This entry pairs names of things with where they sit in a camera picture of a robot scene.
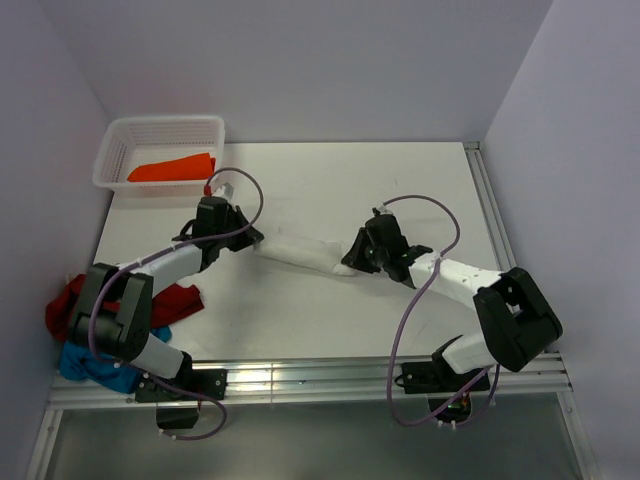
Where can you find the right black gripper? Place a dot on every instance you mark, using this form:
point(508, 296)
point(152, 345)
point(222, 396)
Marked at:
point(356, 258)

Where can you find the dark red t-shirt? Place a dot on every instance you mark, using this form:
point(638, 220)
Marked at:
point(171, 305)

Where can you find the white printed t-shirt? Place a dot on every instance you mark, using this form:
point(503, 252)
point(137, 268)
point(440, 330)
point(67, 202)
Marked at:
point(317, 255)

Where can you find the orange rolled t-shirt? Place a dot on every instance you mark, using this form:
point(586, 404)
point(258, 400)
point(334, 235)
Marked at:
point(191, 168)

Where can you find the blue t-shirt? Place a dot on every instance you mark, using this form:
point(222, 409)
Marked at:
point(78, 363)

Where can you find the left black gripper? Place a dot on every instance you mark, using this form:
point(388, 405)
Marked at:
point(248, 238)

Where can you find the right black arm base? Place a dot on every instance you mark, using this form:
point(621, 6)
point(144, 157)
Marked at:
point(432, 378)

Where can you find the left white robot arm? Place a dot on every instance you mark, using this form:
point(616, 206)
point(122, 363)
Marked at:
point(113, 313)

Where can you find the front aluminium rail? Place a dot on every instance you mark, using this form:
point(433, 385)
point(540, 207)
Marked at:
point(305, 381)

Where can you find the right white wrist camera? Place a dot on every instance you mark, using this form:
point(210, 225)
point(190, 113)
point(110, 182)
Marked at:
point(381, 210)

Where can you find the aluminium rail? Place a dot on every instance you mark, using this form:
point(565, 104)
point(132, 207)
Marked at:
point(305, 381)
point(493, 219)

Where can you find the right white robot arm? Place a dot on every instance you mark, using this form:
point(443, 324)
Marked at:
point(516, 321)

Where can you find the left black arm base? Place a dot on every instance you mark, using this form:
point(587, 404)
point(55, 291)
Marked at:
point(178, 405)

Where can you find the right side aluminium rail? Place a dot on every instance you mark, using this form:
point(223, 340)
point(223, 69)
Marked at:
point(493, 219)

